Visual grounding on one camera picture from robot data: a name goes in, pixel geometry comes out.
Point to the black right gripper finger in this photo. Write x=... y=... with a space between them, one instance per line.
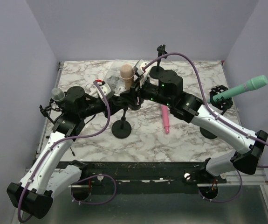
x=137 y=84
x=132 y=98

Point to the clear plastic parts box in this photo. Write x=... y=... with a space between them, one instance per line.
x=113 y=79

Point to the black shock mount stand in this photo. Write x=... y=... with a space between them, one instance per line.
x=220 y=103
x=57 y=106

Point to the teal microphone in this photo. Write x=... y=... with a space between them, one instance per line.
x=250 y=85

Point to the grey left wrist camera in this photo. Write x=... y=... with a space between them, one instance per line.
x=107 y=91

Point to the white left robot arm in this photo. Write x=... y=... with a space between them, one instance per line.
x=34 y=194

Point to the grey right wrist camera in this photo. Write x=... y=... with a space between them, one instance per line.
x=141 y=71

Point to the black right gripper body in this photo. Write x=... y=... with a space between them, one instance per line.
x=149 y=92

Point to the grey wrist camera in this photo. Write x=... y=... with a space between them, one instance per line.
x=107 y=91
x=141 y=71

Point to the small white cylinder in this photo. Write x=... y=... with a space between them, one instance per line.
x=91 y=90

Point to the silver condenser microphone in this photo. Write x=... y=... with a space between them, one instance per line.
x=57 y=95

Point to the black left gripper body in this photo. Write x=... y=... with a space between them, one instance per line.
x=94 y=107

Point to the pink microphone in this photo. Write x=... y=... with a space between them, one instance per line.
x=165 y=118

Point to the black right shock mount stand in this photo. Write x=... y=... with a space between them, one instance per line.
x=220 y=103

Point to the black desk mic stand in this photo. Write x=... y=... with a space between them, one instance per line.
x=155 y=70
x=121 y=128

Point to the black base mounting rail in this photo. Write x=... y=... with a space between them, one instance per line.
x=136 y=178

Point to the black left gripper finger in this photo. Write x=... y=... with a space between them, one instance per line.
x=117 y=100
x=118 y=107

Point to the beige microphone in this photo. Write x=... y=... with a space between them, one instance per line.
x=127 y=75

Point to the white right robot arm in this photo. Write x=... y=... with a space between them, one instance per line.
x=191 y=109

